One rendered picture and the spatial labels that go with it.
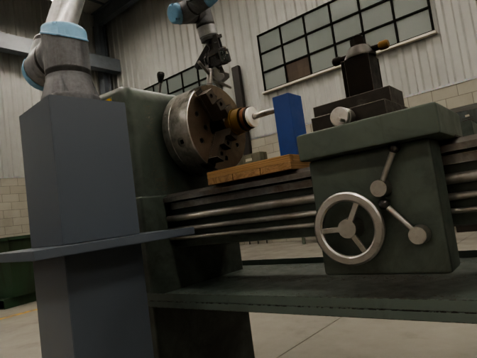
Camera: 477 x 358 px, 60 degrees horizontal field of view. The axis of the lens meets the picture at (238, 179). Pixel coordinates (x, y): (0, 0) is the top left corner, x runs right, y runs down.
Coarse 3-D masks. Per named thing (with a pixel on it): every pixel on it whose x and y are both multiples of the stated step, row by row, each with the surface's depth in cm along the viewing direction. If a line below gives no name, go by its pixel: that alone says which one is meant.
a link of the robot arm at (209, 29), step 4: (208, 24) 163; (212, 24) 164; (200, 28) 164; (204, 28) 163; (208, 28) 163; (212, 28) 164; (200, 32) 164; (204, 32) 163; (208, 32) 163; (212, 32) 164; (216, 32) 166; (200, 36) 165; (204, 36) 164
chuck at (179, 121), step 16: (192, 96) 140; (224, 96) 154; (176, 112) 140; (192, 112) 138; (176, 128) 139; (192, 128) 137; (208, 128) 143; (176, 144) 140; (192, 144) 136; (208, 144) 142; (240, 144) 156; (192, 160) 141; (240, 160) 155
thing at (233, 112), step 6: (240, 108) 140; (246, 108) 138; (228, 114) 140; (234, 114) 138; (240, 114) 137; (228, 120) 139; (234, 120) 138; (240, 120) 137; (228, 126) 142; (234, 126) 139; (240, 126) 138; (246, 126) 138; (234, 132) 141; (240, 132) 141
